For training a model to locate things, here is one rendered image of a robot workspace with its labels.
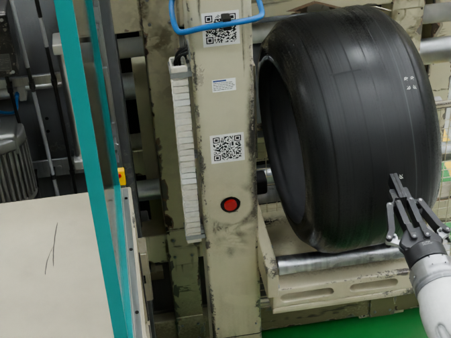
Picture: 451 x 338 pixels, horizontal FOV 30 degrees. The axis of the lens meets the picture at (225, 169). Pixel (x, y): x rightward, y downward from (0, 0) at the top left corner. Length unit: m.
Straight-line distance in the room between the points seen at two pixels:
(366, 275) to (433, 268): 0.53
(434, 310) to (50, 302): 0.65
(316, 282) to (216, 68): 0.60
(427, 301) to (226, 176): 0.60
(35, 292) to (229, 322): 0.82
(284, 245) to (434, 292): 0.78
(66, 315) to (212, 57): 0.62
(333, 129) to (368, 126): 0.07
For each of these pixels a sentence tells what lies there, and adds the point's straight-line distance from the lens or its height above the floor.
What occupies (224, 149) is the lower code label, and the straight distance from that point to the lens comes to 1.86.
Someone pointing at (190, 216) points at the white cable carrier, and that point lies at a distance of 1.97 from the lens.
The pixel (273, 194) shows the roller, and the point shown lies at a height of 0.91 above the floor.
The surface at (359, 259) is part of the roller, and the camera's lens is 2.04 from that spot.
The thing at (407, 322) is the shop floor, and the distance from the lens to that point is 3.17.
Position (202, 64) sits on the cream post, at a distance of 1.74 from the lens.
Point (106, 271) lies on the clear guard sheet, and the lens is 1.09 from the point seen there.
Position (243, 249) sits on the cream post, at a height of 0.92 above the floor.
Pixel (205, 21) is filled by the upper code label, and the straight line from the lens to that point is 1.70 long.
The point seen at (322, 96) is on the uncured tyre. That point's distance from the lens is 1.72.
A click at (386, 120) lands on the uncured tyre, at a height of 1.33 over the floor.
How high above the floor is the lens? 2.27
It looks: 36 degrees down
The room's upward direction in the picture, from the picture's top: 3 degrees counter-clockwise
